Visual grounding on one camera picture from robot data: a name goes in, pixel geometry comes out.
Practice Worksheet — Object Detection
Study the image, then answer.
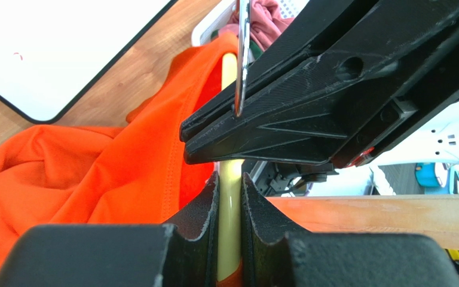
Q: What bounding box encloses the wooden clothes rack frame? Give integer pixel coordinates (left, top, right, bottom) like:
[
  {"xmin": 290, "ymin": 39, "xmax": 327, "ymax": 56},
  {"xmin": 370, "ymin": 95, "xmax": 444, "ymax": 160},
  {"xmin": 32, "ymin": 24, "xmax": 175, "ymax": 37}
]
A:
[{"xmin": 269, "ymin": 195, "xmax": 459, "ymax": 250}]

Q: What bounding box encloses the white plastic basket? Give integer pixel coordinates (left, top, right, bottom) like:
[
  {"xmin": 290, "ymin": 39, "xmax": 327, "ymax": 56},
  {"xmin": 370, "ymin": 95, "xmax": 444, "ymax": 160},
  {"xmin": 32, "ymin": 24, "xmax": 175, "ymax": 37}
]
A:
[{"xmin": 191, "ymin": 0, "xmax": 308, "ymax": 47}]

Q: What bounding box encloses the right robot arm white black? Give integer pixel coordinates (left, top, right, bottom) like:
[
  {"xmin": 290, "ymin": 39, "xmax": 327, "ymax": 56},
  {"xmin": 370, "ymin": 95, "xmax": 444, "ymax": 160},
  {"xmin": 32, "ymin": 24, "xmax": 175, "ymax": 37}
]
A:
[{"xmin": 180, "ymin": 1, "xmax": 459, "ymax": 169}]

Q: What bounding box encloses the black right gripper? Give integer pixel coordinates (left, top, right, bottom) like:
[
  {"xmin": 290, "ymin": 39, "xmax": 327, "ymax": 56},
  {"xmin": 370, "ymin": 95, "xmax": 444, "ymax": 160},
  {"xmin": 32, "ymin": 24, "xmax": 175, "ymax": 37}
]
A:
[{"xmin": 184, "ymin": 1, "xmax": 459, "ymax": 167}]

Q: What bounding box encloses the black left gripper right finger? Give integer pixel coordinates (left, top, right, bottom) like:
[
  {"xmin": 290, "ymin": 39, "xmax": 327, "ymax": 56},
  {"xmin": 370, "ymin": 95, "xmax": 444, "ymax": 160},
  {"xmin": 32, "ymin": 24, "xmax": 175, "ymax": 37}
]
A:
[{"xmin": 241, "ymin": 174, "xmax": 459, "ymax": 286}]

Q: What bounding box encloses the white whiteboard black frame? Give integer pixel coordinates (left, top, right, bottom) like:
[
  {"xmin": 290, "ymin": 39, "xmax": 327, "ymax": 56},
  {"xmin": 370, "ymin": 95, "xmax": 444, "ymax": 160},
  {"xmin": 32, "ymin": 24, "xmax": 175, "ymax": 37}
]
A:
[{"xmin": 0, "ymin": 0, "xmax": 173, "ymax": 123}]

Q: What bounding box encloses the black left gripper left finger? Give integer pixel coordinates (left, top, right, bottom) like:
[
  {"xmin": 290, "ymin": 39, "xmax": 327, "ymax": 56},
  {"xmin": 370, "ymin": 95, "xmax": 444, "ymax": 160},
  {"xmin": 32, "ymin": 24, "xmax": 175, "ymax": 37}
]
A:
[{"xmin": 0, "ymin": 173, "xmax": 219, "ymax": 286}]

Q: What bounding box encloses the yellow hanger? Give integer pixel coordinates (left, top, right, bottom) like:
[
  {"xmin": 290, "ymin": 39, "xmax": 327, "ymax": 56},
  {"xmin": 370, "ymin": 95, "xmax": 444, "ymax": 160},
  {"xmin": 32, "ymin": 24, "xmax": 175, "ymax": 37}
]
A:
[{"xmin": 215, "ymin": 0, "xmax": 252, "ymax": 283}]

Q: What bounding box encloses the dusty pink t-shirt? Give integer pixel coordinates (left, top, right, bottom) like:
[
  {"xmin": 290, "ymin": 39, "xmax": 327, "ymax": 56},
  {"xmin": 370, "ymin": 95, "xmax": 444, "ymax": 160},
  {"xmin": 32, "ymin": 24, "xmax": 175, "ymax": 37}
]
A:
[{"xmin": 218, "ymin": 0, "xmax": 294, "ymax": 51}]

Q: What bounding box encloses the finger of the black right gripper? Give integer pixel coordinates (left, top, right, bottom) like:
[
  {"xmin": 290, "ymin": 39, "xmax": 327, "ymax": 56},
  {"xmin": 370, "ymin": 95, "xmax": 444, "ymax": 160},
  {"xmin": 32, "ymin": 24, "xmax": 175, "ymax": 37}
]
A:
[{"xmin": 180, "ymin": 0, "xmax": 376, "ymax": 142}]

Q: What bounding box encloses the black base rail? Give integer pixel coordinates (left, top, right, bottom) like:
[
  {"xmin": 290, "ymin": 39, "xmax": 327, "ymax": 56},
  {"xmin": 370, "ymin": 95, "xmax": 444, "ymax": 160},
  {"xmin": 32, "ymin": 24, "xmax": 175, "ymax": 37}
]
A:
[{"xmin": 242, "ymin": 160, "xmax": 338, "ymax": 197}]

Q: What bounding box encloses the green t-shirt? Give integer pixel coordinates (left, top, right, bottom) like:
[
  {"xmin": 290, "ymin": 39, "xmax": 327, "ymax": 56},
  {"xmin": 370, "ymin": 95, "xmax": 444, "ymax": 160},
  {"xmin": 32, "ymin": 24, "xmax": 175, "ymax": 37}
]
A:
[{"xmin": 210, "ymin": 28, "xmax": 264, "ymax": 63}]

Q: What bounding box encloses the orange t-shirt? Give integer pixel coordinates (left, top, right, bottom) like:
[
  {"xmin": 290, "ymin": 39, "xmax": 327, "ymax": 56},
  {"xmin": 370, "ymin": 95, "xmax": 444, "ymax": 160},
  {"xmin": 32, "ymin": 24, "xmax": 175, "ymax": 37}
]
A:
[{"xmin": 0, "ymin": 33, "xmax": 238, "ymax": 268}]

